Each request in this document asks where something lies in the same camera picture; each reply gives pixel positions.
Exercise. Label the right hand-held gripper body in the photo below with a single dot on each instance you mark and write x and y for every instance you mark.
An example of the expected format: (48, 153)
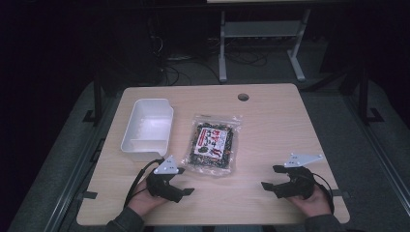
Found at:
(299, 185)

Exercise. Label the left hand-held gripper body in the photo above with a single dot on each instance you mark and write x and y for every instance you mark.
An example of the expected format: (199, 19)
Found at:
(162, 188)

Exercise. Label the person's right hand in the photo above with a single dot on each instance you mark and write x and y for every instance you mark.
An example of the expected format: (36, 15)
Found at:
(311, 204)

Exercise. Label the person's left hand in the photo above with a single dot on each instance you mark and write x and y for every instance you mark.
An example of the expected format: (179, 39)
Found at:
(141, 201)

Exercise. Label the clear snack packet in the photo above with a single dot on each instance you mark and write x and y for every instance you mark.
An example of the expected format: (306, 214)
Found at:
(212, 145)

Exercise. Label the black table clip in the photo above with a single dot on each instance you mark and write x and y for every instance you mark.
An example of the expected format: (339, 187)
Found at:
(88, 195)
(341, 194)

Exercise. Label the white plastic container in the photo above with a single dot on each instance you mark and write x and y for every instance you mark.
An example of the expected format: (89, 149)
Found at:
(148, 129)

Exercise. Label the black metal stand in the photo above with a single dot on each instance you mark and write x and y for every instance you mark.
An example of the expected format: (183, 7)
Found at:
(97, 100)
(364, 100)

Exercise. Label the metal floor rail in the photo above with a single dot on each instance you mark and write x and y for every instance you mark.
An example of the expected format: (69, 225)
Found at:
(378, 151)
(75, 175)

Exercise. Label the white metal desk frame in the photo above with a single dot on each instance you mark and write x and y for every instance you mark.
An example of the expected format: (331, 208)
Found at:
(261, 29)

